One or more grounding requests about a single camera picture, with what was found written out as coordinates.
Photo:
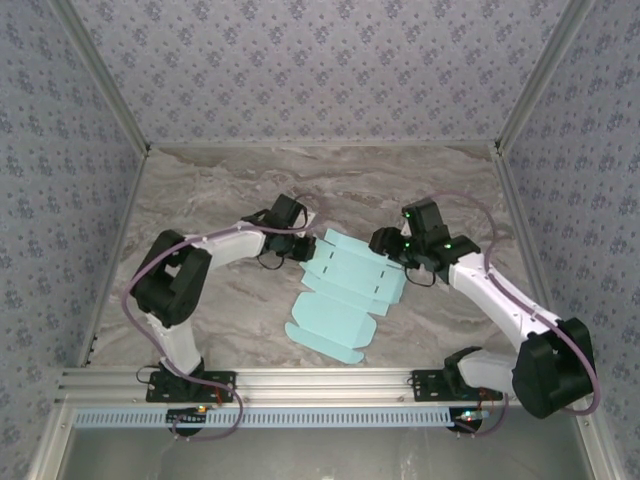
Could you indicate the aluminium mounting rail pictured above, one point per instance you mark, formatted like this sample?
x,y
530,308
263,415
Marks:
x,y
320,385

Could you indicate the aluminium side rail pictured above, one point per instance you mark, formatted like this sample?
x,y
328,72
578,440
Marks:
x,y
520,225
117,250

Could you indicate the light blue paper box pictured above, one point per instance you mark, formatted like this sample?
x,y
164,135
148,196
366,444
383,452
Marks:
x,y
330,320

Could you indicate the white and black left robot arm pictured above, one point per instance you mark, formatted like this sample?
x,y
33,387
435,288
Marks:
x,y
175,280

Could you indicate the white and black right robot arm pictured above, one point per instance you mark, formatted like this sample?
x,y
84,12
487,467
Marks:
x,y
550,380

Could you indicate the grey metal sheet panel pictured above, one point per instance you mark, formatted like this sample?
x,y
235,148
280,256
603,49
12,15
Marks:
x,y
320,455

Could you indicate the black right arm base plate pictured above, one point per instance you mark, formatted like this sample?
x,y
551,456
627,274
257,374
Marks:
x,y
430,387

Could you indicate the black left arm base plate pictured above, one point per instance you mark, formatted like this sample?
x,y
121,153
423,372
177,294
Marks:
x,y
165,390

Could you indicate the aluminium frame post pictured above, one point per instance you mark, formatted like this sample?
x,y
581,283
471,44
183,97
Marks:
x,y
542,75
107,75

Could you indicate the small controller board with LED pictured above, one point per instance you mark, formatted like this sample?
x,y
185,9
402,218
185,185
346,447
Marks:
x,y
467,417
187,415

